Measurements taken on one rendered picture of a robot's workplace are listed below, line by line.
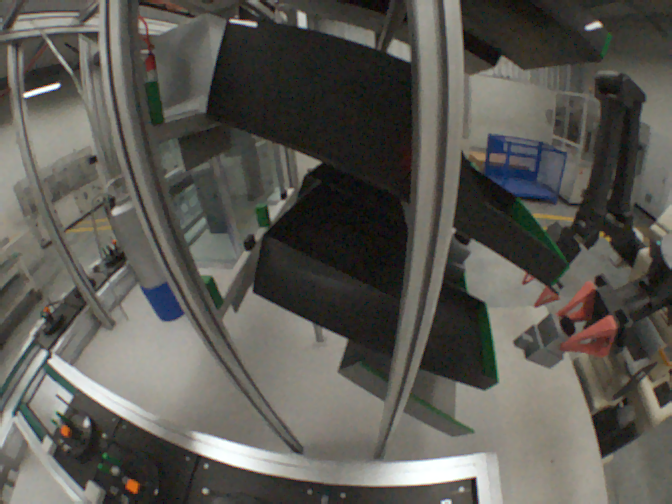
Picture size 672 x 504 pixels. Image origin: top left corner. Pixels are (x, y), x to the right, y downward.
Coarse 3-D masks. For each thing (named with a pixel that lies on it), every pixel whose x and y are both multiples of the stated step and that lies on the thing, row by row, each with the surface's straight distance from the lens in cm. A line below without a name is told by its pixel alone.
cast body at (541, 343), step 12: (552, 312) 39; (540, 324) 40; (552, 324) 38; (564, 324) 38; (528, 336) 38; (540, 336) 39; (552, 336) 37; (564, 336) 38; (528, 348) 39; (540, 348) 37; (552, 348) 38; (528, 360) 39; (540, 360) 40; (552, 360) 41
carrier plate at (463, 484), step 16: (464, 480) 53; (336, 496) 49; (352, 496) 49; (368, 496) 49; (384, 496) 49; (400, 496) 50; (416, 496) 50; (432, 496) 51; (448, 496) 51; (464, 496) 52
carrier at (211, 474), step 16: (208, 464) 57; (224, 464) 55; (208, 480) 56; (224, 480) 55; (240, 480) 53; (256, 480) 52; (272, 480) 52; (288, 480) 51; (192, 496) 57; (208, 496) 56; (224, 496) 49; (240, 496) 51; (256, 496) 52; (272, 496) 51; (288, 496) 51; (304, 496) 50; (320, 496) 50
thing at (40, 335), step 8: (64, 304) 144; (40, 312) 138; (48, 312) 126; (56, 312) 138; (64, 312) 137; (72, 312) 131; (48, 320) 135; (56, 320) 131; (64, 320) 131; (40, 328) 146; (48, 328) 133; (56, 328) 131; (64, 328) 126; (32, 336) 143; (40, 336) 139; (48, 336) 132; (56, 336) 126; (40, 344) 135; (48, 344) 127
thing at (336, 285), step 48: (336, 192) 30; (288, 240) 28; (336, 240) 33; (384, 240) 32; (288, 288) 22; (336, 288) 20; (384, 288) 31; (384, 336) 24; (432, 336) 31; (480, 336) 37; (480, 384) 32
